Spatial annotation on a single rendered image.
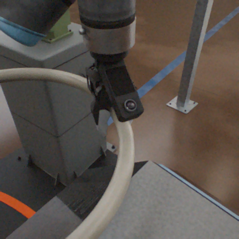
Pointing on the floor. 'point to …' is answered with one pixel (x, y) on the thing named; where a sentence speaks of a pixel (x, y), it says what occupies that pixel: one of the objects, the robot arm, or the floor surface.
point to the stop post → (192, 57)
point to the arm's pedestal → (53, 107)
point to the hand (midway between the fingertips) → (116, 130)
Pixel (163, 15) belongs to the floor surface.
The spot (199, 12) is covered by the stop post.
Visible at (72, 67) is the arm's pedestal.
